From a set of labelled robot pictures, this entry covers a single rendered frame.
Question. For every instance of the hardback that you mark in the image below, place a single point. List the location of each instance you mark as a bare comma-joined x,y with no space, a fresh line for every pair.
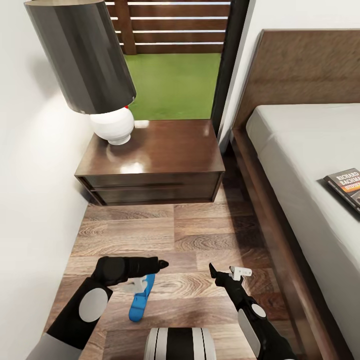
347,184

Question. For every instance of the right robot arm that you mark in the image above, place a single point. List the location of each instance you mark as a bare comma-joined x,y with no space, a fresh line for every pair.
263,338

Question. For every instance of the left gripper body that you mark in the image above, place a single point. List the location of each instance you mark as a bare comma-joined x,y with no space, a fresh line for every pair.
146,266

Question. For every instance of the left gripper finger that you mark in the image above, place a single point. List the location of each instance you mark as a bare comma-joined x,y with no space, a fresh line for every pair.
162,264

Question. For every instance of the sandal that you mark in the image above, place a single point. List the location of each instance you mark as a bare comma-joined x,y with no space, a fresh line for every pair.
140,300

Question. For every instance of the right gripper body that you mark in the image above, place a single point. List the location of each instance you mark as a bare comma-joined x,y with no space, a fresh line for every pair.
226,281

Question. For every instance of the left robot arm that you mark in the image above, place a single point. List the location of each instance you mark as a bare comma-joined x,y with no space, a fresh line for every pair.
70,332

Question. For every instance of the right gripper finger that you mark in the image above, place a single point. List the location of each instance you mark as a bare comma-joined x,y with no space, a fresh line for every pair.
213,271

